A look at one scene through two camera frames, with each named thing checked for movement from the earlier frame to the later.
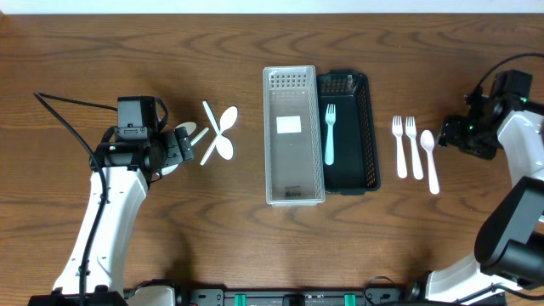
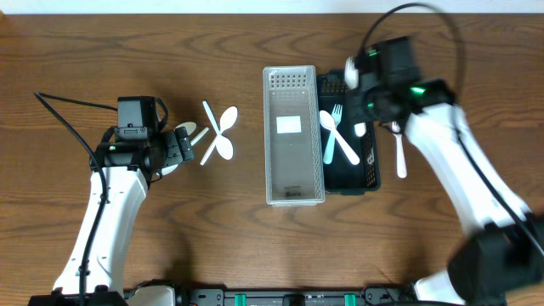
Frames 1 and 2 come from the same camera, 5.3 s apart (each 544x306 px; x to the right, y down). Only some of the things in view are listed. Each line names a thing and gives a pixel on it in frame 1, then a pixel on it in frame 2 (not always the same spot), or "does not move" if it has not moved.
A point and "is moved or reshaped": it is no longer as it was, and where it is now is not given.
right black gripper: x=449 y=133 to x=354 y=110
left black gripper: x=184 y=145 does not move
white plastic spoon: x=170 y=170 does not move
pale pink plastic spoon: x=427 y=141 is moved or reshaped
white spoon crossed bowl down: x=223 y=144 does not move
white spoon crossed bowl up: x=226 y=121 does not move
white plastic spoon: x=189 y=127 does not move
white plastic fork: x=397 y=131 does not move
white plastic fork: x=410 y=130 to x=352 y=79
